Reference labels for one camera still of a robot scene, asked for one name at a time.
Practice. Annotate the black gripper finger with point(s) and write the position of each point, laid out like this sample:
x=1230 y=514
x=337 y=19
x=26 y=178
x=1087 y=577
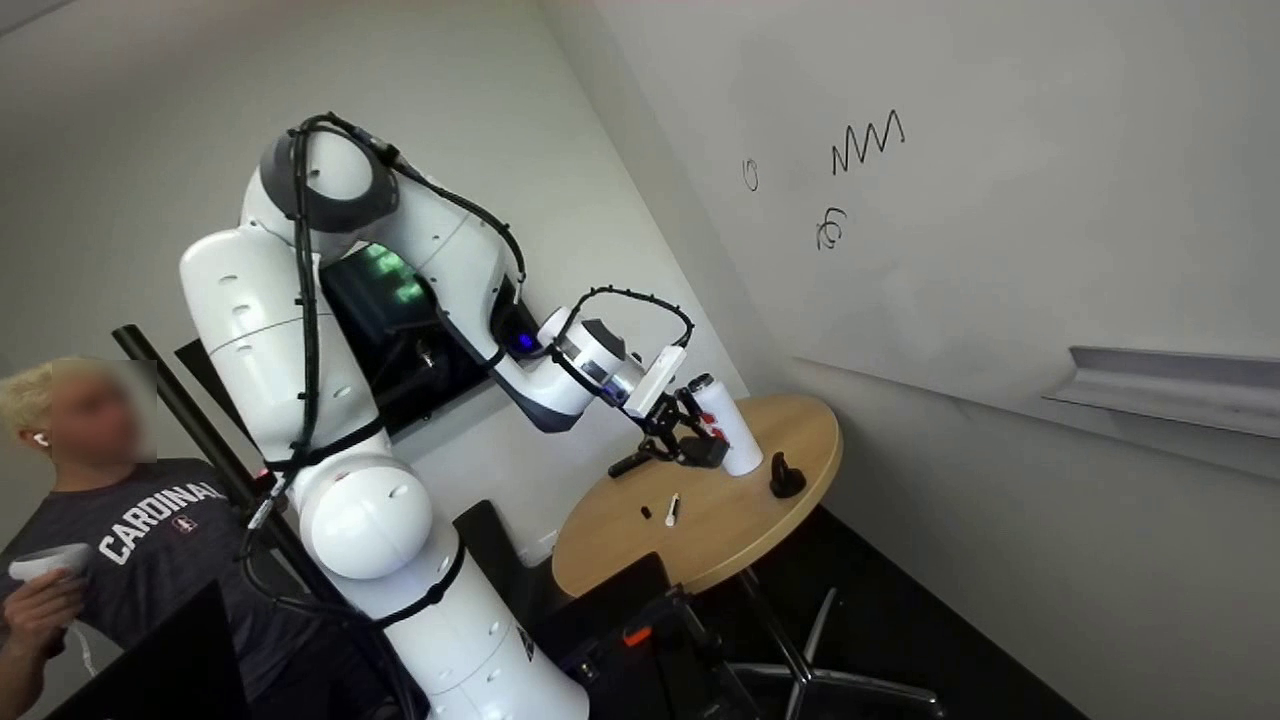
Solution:
x=666 y=445
x=704 y=438

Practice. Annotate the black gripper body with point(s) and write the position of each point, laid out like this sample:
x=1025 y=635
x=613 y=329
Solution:
x=681 y=411

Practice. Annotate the white handheld controller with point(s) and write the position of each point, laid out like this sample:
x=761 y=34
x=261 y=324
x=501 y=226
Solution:
x=44 y=562

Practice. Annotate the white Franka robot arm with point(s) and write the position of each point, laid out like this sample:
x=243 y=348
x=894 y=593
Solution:
x=347 y=402

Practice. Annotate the white board marker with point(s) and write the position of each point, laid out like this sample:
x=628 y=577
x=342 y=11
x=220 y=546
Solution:
x=672 y=511

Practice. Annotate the person's right hand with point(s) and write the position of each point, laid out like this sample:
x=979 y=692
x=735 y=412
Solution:
x=39 y=608

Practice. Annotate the white water bottle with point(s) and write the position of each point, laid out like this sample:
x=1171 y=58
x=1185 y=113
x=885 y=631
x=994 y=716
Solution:
x=738 y=435

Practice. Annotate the black marker cap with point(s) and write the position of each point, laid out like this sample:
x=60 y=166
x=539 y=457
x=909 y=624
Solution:
x=647 y=514

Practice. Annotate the round wooden table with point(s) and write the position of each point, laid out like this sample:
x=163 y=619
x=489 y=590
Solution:
x=721 y=514

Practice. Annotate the black bottle lid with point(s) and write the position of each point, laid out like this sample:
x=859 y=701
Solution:
x=786 y=478

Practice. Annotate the black office chair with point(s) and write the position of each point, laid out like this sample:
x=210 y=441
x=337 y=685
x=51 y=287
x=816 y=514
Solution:
x=653 y=652

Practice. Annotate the chrome table base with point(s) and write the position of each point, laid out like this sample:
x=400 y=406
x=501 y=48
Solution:
x=827 y=667

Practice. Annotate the black diagonal pole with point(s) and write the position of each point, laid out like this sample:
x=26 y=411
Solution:
x=203 y=425

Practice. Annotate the whiteboard marker tray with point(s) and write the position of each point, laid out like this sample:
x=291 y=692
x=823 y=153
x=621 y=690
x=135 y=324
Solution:
x=1175 y=386

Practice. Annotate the black monitor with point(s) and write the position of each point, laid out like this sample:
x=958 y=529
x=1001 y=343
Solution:
x=163 y=662

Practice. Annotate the person in Cardinal shirt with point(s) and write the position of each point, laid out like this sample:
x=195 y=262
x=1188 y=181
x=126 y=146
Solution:
x=121 y=534

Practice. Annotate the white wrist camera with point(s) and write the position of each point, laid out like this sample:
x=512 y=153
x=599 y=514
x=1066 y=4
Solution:
x=656 y=380

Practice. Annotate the white wall whiteboard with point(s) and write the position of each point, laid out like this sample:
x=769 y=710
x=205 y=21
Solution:
x=1040 y=173

